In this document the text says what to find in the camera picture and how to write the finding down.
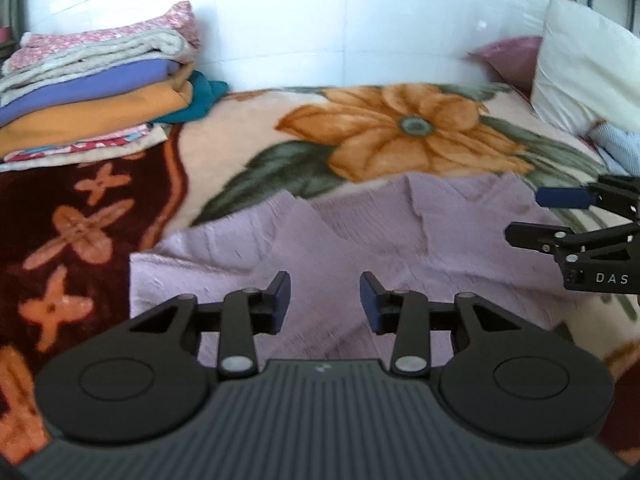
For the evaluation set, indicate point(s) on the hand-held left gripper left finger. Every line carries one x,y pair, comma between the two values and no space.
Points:
283,304

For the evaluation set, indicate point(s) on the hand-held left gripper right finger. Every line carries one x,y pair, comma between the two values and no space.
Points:
369,305

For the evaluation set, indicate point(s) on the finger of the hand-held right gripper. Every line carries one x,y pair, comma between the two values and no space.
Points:
562,197
537,236

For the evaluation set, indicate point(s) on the lilac knit cardigan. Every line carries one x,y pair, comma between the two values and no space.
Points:
350,230

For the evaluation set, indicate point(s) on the light blue cloth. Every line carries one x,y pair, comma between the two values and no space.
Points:
617,147

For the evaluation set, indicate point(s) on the white pillow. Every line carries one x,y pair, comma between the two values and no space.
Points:
585,65

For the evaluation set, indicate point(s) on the pink pillow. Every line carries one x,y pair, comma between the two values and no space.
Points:
510,60

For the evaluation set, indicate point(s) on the floral plush blanket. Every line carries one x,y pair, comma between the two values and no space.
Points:
380,130

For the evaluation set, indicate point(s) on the teal cloth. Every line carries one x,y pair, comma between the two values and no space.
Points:
200,97

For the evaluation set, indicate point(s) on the pink patterned folded cloth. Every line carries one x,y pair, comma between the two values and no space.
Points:
80,145

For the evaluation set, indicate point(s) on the orange folded cloth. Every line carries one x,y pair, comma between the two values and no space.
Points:
100,115

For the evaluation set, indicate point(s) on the purple folded cloth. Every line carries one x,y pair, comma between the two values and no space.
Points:
90,87

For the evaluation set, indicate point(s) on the cream fleece folded blanket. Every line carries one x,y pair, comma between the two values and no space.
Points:
100,60

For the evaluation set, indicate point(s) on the pink floral folded cloth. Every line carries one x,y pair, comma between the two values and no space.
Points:
100,37

